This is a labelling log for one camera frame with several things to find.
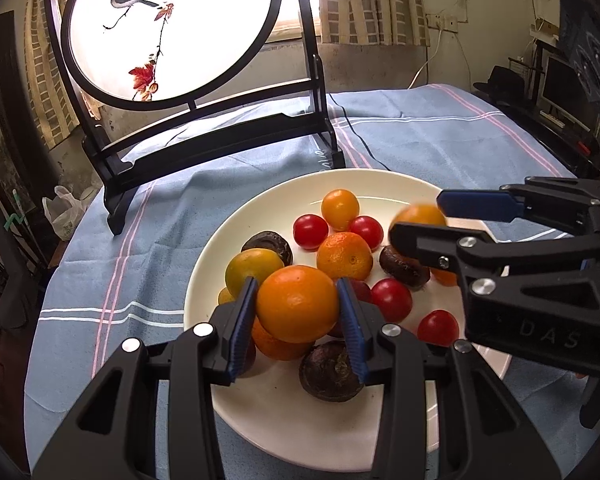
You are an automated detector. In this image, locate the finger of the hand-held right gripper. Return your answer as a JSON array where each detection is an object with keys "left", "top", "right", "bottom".
[
  {"left": 389, "top": 222, "right": 600, "bottom": 428},
  {"left": 437, "top": 176, "right": 600, "bottom": 236}
]

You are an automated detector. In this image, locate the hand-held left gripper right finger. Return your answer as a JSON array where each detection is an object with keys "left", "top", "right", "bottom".
[{"left": 336, "top": 277, "right": 571, "bottom": 480}]

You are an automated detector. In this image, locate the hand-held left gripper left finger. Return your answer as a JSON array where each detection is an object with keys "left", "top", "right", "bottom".
[{"left": 30, "top": 276, "right": 260, "bottom": 480}]

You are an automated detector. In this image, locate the large orange mandarin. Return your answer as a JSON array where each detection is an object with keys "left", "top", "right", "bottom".
[{"left": 256, "top": 265, "right": 341, "bottom": 344}]

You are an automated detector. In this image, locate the white round plate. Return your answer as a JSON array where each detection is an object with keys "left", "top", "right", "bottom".
[{"left": 183, "top": 170, "right": 512, "bottom": 472}]

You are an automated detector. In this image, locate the dark wrinkled passion fruit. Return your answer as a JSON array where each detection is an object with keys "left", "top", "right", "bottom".
[
  {"left": 241, "top": 230, "right": 294, "bottom": 267},
  {"left": 378, "top": 245, "right": 431, "bottom": 291},
  {"left": 299, "top": 340, "right": 366, "bottom": 403}
]

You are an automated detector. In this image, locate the computer monitor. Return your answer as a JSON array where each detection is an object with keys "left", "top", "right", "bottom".
[{"left": 542, "top": 55, "right": 588, "bottom": 116}]

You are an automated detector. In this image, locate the red cherry tomato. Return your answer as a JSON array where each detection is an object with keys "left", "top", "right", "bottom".
[
  {"left": 349, "top": 215, "right": 384, "bottom": 251},
  {"left": 417, "top": 309, "right": 460, "bottom": 347},
  {"left": 370, "top": 278, "right": 413, "bottom": 323},
  {"left": 293, "top": 214, "right": 329, "bottom": 251}
]

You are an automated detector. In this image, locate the greenish orange mandarin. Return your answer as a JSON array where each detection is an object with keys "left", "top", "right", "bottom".
[{"left": 224, "top": 250, "right": 286, "bottom": 300}]

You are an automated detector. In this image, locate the small yellow-orange mandarin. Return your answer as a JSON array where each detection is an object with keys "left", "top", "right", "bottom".
[{"left": 321, "top": 188, "right": 360, "bottom": 231}]

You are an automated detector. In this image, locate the black hat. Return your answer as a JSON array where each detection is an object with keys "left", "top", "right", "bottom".
[{"left": 473, "top": 65, "right": 528, "bottom": 101}]

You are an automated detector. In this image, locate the blue striped tablecloth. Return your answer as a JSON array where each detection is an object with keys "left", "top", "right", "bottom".
[{"left": 24, "top": 82, "right": 576, "bottom": 480}]

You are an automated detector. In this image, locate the white plastic bag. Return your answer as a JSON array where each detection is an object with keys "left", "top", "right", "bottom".
[{"left": 42, "top": 185, "right": 88, "bottom": 241}]

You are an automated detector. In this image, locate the checked curtain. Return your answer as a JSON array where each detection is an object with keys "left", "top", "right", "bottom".
[
  {"left": 22, "top": 0, "right": 81, "bottom": 151},
  {"left": 320, "top": 0, "right": 431, "bottom": 46}
]

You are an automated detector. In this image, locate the round bird-painted screen on stand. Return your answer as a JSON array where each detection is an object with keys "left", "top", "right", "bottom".
[{"left": 45, "top": 0, "right": 346, "bottom": 236}]

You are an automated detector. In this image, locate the dark framed picture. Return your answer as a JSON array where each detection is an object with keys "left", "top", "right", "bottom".
[{"left": 0, "top": 12, "right": 38, "bottom": 216}]

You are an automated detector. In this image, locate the black cable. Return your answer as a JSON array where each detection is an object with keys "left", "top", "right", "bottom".
[{"left": 330, "top": 92, "right": 391, "bottom": 171}]

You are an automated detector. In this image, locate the white cable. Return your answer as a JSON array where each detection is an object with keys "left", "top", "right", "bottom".
[{"left": 407, "top": 27, "right": 443, "bottom": 88}]

